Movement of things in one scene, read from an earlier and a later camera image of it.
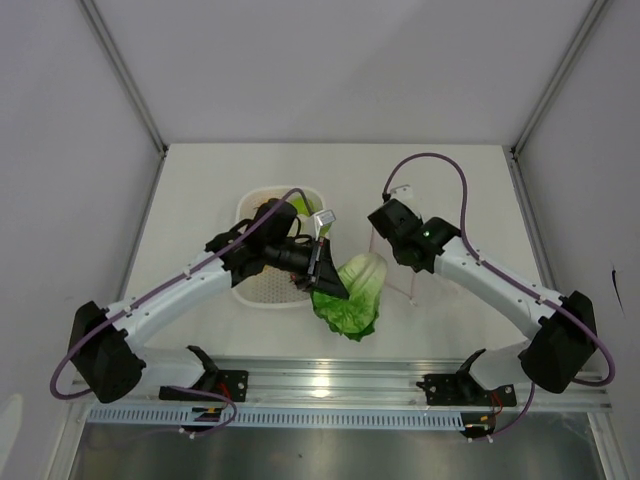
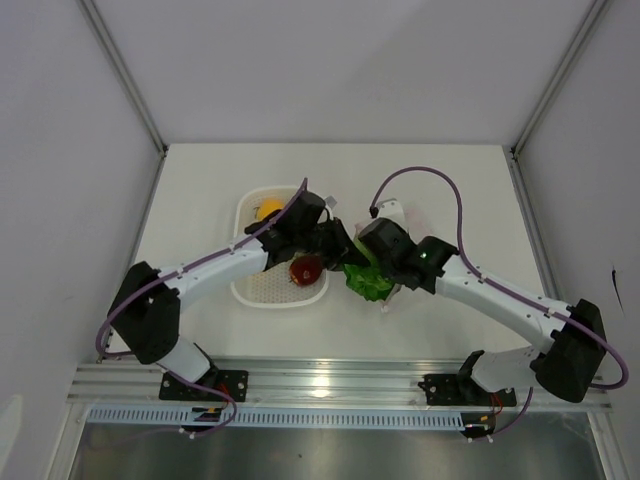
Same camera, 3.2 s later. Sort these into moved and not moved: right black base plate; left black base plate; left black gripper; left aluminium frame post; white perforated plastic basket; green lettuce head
Moved: green lettuce head; left black gripper
Not moved: left aluminium frame post; white perforated plastic basket; right black base plate; left black base plate
